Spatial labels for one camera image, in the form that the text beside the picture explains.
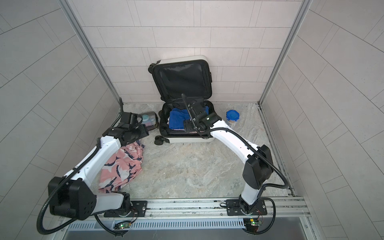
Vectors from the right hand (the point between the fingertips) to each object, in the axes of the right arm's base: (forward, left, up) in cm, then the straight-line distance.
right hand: (187, 126), depth 81 cm
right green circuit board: (-44, -28, -20) cm, 55 cm away
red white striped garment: (+9, +7, -15) cm, 19 cm away
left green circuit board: (-41, +29, -14) cm, 52 cm away
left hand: (+2, +22, -2) cm, 22 cm away
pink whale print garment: (-15, +36, -13) cm, 41 cm away
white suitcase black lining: (+33, +9, +9) cm, 35 cm away
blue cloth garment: (+18, +7, -11) cm, 22 cm away
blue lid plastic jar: (+10, -28, -6) cm, 30 cm away
